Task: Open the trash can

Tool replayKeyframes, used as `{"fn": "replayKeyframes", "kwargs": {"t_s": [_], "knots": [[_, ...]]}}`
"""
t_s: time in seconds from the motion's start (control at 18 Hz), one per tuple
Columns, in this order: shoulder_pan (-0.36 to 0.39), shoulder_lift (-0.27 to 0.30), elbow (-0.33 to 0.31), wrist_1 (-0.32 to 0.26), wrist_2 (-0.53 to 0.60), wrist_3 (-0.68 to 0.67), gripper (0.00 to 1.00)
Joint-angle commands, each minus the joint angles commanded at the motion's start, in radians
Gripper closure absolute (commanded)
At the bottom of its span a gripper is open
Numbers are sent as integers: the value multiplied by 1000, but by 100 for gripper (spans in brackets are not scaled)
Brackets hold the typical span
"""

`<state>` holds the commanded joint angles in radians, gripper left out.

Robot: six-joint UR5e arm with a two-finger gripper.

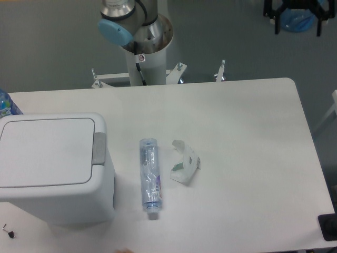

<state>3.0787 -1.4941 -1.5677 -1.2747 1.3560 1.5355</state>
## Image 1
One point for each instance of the black frame stand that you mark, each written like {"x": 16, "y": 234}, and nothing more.
{"x": 316, "y": 8}

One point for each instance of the empty clear plastic bottle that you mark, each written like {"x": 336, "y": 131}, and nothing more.
{"x": 150, "y": 178}

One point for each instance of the silver robot arm blue cap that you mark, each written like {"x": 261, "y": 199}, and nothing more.
{"x": 136, "y": 26}

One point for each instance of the blue labelled bottle at edge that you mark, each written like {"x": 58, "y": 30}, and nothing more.
{"x": 8, "y": 107}

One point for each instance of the grey trash can push button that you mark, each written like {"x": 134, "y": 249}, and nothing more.
{"x": 99, "y": 148}

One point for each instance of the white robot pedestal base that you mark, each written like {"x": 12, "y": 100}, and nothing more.
{"x": 142, "y": 70}

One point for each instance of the blue plastic bag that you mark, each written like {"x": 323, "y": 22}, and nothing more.
{"x": 297, "y": 20}

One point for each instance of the black clamp at table edge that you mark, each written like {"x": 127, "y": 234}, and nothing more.
{"x": 327, "y": 224}

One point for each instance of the crumpled white paper wrapper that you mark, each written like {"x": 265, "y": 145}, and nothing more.
{"x": 185, "y": 169}

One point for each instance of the small black binder clip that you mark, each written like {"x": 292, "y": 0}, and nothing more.
{"x": 11, "y": 234}

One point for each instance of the white trash can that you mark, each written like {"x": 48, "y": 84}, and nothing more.
{"x": 47, "y": 171}

